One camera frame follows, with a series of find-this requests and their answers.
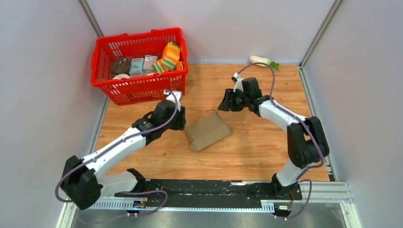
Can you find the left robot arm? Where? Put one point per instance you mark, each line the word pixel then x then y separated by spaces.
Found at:
pixel 85 180

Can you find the grey pink small box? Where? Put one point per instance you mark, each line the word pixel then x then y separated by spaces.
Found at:
pixel 149 60

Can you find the red plastic shopping basket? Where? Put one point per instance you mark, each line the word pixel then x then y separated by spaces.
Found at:
pixel 139 89

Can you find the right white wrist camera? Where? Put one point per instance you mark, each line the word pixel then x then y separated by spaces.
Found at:
pixel 237 79

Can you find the brown cardboard box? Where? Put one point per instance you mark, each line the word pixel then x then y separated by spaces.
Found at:
pixel 207 131

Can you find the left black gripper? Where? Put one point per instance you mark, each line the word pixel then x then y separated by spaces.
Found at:
pixel 181 120

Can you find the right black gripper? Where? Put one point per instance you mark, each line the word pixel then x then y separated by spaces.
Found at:
pixel 228 106

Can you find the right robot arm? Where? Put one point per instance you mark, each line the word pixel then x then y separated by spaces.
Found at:
pixel 306 141

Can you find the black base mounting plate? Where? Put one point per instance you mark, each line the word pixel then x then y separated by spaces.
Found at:
pixel 212 194

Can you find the white toy radish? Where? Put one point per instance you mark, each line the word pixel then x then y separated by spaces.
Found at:
pixel 264 62

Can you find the orange green striped box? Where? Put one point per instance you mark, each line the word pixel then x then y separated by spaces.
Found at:
pixel 171 55

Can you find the teal small box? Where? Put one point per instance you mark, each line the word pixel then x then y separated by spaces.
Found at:
pixel 136 68

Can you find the white round tape roll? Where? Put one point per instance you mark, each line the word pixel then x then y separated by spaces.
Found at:
pixel 121 76

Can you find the brown round toy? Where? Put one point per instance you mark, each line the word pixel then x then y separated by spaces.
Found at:
pixel 120 66

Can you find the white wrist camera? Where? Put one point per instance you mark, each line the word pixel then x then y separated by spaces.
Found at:
pixel 175 97
pixel 237 79

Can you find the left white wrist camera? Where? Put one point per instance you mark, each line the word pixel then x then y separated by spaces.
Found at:
pixel 175 97

